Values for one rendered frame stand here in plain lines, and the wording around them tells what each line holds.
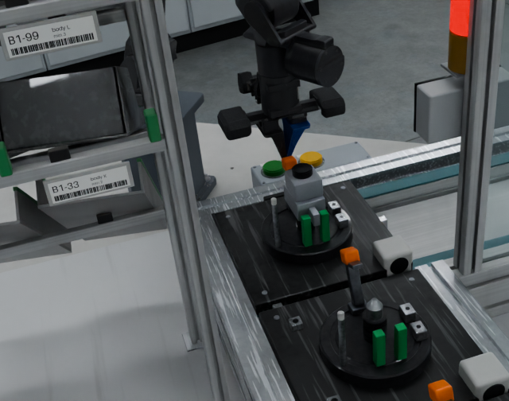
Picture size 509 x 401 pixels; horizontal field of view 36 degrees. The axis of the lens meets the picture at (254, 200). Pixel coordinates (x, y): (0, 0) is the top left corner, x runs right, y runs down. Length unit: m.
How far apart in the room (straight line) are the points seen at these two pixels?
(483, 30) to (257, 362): 0.50
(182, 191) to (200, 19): 3.52
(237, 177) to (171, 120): 0.78
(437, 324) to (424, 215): 0.32
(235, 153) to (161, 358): 0.59
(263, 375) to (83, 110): 0.41
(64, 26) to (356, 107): 2.94
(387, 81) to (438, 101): 2.84
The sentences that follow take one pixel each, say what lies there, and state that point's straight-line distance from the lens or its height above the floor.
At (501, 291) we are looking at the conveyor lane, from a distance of 1.20.
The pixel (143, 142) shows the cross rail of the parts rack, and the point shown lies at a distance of 0.80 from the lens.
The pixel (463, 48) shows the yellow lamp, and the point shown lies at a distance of 0.98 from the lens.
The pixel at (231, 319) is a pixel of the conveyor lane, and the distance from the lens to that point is 1.08.
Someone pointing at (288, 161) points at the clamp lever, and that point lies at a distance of 1.18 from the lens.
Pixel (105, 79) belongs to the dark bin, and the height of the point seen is 1.36.
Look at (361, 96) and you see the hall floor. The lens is 3.70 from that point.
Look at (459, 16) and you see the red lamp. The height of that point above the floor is 1.33.
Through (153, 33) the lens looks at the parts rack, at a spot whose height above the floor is 1.43.
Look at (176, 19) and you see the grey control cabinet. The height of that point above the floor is 0.20.
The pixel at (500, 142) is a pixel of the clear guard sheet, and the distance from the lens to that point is 1.06.
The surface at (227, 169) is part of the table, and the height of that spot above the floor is 0.86.
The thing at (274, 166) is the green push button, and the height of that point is 0.97.
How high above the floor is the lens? 1.69
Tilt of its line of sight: 34 degrees down
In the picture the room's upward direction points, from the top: 7 degrees counter-clockwise
